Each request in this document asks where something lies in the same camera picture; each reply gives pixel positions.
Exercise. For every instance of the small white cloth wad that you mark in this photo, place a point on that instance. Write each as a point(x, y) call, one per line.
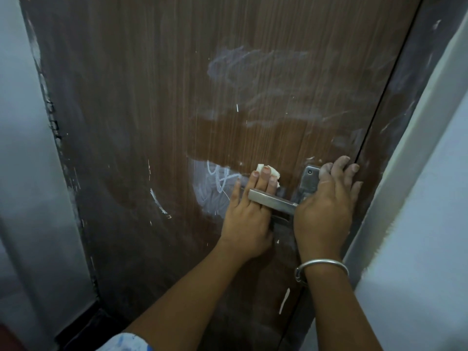
point(268, 171)

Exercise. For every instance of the brown wooden door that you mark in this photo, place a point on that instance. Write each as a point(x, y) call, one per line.
point(183, 87)

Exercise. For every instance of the silver bangle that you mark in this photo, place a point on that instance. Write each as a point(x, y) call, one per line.
point(321, 262)

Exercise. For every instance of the person's left forearm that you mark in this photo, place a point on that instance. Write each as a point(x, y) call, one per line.
point(175, 299)

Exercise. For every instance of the person's right forearm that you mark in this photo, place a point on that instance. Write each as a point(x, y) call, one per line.
point(340, 310)

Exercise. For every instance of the white blue floral garment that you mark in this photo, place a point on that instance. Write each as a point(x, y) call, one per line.
point(124, 343)

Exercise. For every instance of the person's left hand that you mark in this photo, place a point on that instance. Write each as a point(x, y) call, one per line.
point(248, 222)

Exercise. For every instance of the person's right hand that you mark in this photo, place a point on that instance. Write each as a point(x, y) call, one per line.
point(327, 215)

